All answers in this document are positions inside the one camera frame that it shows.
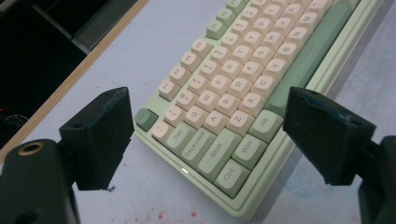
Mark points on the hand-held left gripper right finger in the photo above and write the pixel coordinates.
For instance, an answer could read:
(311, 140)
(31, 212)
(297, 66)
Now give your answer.
(327, 140)

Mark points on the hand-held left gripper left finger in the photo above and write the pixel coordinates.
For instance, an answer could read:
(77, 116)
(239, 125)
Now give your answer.
(96, 143)

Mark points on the green and cream keyboard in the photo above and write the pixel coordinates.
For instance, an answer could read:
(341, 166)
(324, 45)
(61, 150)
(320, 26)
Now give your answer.
(218, 152)

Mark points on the grey metal stand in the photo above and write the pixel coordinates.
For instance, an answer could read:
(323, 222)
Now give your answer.
(102, 28)

